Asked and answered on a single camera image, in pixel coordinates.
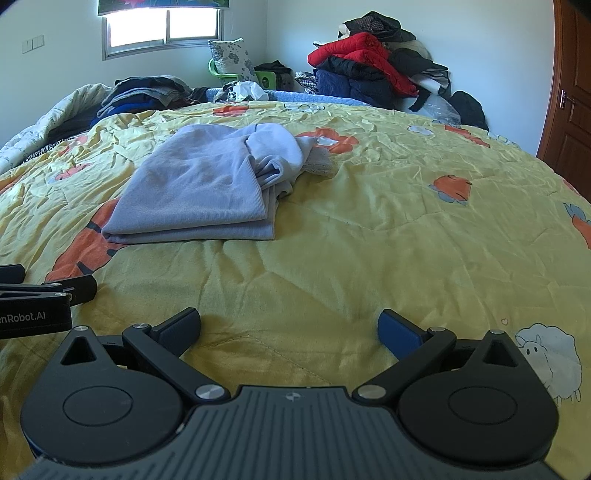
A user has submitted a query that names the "black backpack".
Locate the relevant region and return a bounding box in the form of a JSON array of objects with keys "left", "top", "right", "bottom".
[{"left": 448, "top": 90, "right": 490, "bottom": 132}]

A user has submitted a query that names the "black jacket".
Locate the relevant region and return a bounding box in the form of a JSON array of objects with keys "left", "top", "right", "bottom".
[{"left": 339, "top": 11, "right": 416, "bottom": 44}]

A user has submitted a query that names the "window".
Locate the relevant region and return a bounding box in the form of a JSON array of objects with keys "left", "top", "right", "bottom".
[{"left": 100, "top": 6, "right": 225, "bottom": 61}]

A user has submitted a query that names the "grey and white clothing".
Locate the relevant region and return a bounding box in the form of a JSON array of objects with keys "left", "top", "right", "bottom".
[{"left": 388, "top": 39, "right": 451, "bottom": 114}]

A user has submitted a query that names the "clear plastic bag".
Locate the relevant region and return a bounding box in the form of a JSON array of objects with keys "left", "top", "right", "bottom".
[{"left": 418, "top": 92, "right": 462, "bottom": 125}]

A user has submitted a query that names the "red puffer jacket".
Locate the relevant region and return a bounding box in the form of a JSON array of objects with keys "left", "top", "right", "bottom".
[{"left": 307, "top": 31, "right": 419, "bottom": 97}]

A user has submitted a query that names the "checkered cloth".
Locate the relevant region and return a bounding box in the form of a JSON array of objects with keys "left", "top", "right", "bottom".
[{"left": 294, "top": 71, "right": 320, "bottom": 95}]

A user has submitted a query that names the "white and black printed cloth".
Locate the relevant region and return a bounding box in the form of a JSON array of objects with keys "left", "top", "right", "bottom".
[{"left": 215, "top": 80, "right": 269, "bottom": 103}]

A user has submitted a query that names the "lavender long-sleeve shirt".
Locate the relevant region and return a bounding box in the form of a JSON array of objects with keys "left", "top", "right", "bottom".
[{"left": 102, "top": 122, "right": 334, "bottom": 244}]

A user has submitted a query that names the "navy puffer jacket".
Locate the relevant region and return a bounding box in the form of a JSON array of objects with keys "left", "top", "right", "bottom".
[{"left": 315, "top": 55, "right": 407, "bottom": 109}]

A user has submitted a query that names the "white quilted blanket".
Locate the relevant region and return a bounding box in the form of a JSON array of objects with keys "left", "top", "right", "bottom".
[{"left": 0, "top": 83, "right": 116, "bottom": 174}]

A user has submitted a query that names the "yellow cartoon print quilt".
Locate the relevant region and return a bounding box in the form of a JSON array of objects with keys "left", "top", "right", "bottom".
[{"left": 0, "top": 99, "right": 591, "bottom": 480}]

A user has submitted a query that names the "pile of dark folded clothes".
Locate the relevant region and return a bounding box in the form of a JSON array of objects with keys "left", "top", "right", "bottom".
[{"left": 90, "top": 76, "right": 208, "bottom": 127}]

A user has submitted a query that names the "grey floral pillow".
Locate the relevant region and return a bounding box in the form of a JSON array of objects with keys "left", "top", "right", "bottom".
[{"left": 208, "top": 38, "right": 257, "bottom": 86}]

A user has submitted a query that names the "brown wooden door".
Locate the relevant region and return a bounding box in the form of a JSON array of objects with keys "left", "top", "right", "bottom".
[{"left": 536, "top": 0, "right": 591, "bottom": 199}]

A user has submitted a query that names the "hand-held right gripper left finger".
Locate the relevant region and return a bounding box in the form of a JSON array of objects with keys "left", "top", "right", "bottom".
[{"left": 59, "top": 307, "right": 230, "bottom": 406}]

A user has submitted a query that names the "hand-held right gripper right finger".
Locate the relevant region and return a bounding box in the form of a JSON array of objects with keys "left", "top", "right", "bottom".
[{"left": 352, "top": 308, "right": 526, "bottom": 402}]

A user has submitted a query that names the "blue bed sheet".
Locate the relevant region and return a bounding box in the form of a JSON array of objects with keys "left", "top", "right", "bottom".
[{"left": 205, "top": 87, "right": 370, "bottom": 108}]

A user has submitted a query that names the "green plastic chair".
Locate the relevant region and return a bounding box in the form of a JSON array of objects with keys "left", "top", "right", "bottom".
[{"left": 209, "top": 58, "right": 279, "bottom": 89}]

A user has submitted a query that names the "dark bag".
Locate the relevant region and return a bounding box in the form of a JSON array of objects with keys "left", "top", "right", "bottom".
[{"left": 254, "top": 60, "right": 295, "bottom": 90}]

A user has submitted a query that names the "lotus print roller blind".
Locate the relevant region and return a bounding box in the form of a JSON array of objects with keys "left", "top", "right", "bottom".
[{"left": 98, "top": 0, "right": 232, "bottom": 17}]

